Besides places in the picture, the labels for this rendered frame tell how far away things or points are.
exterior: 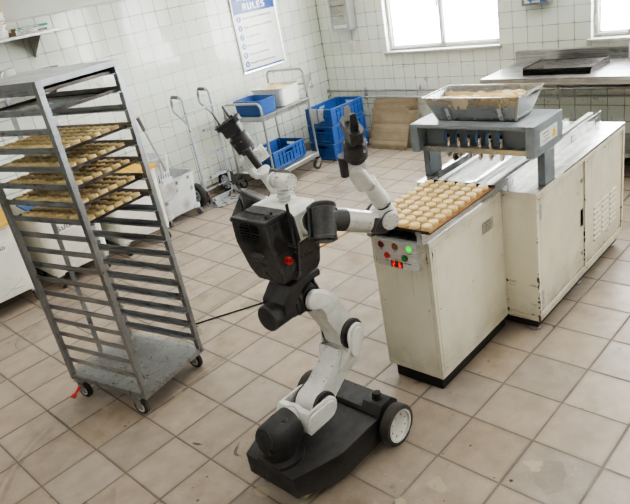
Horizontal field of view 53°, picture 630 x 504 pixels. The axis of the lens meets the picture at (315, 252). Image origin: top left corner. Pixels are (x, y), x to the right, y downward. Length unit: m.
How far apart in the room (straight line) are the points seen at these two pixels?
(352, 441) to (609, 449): 1.08
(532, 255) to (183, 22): 4.59
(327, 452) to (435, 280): 0.92
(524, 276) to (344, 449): 1.42
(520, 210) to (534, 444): 1.17
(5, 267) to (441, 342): 3.54
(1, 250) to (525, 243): 3.83
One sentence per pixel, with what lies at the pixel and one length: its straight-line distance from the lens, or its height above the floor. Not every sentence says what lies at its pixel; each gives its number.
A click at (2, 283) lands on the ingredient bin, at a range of 5.45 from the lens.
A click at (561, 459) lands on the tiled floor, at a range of 2.97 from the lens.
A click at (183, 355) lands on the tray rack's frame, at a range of 3.79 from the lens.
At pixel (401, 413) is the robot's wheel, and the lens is 2.99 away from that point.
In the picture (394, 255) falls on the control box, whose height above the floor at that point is 0.76.
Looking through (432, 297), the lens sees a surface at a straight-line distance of 3.00.
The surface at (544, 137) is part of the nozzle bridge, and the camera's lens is 3.34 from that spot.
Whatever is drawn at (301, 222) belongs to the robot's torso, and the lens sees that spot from 2.39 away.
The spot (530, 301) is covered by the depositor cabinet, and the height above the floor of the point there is 0.21.
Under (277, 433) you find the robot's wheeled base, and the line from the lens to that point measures 2.72.
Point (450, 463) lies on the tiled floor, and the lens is 2.94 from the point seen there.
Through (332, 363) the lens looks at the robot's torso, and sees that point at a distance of 2.87.
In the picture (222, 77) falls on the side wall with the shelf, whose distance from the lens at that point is 7.14.
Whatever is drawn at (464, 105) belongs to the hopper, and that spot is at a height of 1.27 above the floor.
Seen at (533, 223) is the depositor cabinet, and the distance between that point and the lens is 3.40.
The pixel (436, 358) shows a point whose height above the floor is 0.21.
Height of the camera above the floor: 2.04
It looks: 24 degrees down
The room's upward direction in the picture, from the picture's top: 11 degrees counter-clockwise
